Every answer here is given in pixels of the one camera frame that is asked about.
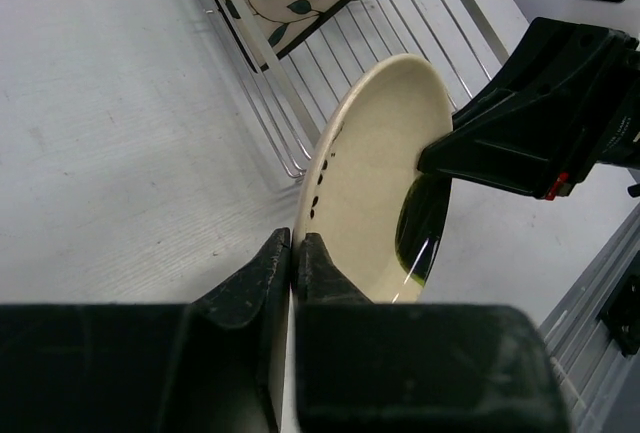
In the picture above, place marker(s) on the metal wire dish rack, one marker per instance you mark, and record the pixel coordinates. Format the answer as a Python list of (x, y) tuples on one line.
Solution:
[(467, 41)]

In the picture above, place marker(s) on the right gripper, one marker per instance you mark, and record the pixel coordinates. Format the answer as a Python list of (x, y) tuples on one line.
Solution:
[(566, 99)]

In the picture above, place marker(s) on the cream plate with flowers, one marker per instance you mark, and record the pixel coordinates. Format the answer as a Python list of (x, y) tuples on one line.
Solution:
[(366, 234)]

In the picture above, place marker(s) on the aluminium frame rails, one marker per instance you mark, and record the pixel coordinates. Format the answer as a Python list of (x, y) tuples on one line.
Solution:
[(572, 331)]

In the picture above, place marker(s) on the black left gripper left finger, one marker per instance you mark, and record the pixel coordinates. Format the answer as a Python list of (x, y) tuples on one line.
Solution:
[(212, 365)]

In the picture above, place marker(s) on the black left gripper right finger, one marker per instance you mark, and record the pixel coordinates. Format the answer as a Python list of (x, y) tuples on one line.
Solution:
[(425, 368)]

